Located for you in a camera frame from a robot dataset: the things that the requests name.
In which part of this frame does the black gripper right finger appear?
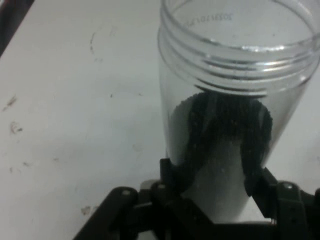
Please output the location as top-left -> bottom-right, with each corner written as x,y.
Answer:
244,166 -> 320,240

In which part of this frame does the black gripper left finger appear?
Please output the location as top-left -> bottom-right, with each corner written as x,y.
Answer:
73,158 -> 217,240

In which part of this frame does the black seeds pile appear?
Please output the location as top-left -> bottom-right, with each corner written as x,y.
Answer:
172,91 -> 273,198

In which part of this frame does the clear plastic jar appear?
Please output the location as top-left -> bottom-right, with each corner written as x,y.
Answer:
157,0 -> 320,225

